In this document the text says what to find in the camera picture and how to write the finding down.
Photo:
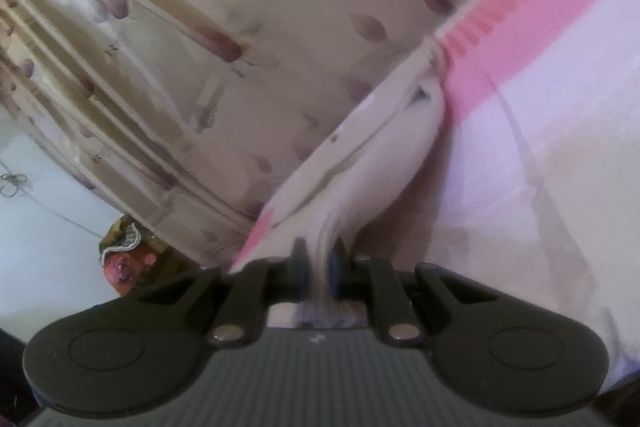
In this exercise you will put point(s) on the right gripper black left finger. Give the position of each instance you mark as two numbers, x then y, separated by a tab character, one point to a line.
136	352

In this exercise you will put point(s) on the colourful bag on floor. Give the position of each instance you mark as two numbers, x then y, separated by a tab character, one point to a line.
132	256

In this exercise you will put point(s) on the beige leaf print curtain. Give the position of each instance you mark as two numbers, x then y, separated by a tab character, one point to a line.
188	114

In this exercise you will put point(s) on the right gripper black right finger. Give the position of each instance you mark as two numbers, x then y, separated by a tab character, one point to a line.
495	350

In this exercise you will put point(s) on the beige knit sweater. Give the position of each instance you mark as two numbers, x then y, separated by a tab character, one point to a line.
352	177

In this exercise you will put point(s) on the pink checked bed sheet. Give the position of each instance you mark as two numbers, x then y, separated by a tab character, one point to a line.
532	185

